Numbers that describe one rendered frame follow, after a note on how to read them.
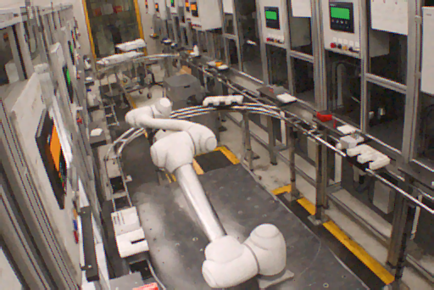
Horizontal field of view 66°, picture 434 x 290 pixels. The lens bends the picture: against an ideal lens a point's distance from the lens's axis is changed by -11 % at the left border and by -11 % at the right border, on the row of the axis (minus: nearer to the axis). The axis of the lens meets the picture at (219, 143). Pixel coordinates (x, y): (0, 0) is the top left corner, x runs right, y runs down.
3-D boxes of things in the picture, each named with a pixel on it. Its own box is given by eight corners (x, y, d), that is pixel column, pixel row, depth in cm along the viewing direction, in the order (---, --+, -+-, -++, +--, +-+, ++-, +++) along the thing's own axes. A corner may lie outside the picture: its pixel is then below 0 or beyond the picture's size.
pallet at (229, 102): (203, 111, 359) (203, 102, 355) (207, 106, 371) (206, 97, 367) (242, 109, 350) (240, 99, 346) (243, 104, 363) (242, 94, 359)
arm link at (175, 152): (264, 271, 153) (219, 294, 145) (252, 276, 167) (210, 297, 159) (187, 122, 178) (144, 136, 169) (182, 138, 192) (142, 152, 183)
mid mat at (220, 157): (259, 180, 385) (259, 179, 384) (209, 195, 370) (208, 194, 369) (224, 145, 471) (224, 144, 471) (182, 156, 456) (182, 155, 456)
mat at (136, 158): (190, 198, 368) (190, 197, 367) (132, 215, 352) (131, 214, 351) (122, 80, 875) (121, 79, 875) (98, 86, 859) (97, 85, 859)
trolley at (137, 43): (157, 83, 799) (149, 39, 759) (132, 90, 777) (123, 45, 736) (145, 76, 868) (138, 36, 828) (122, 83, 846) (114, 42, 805)
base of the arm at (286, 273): (274, 250, 187) (274, 242, 185) (295, 276, 168) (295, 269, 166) (242, 263, 182) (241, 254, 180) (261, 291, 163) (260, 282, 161)
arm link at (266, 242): (293, 265, 168) (292, 230, 158) (261, 283, 160) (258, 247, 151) (273, 248, 181) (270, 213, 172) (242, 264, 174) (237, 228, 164)
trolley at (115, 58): (114, 111, 657) (102, 59, 617) (102, 106, 699) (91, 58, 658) (155, 97, 703) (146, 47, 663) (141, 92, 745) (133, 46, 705)
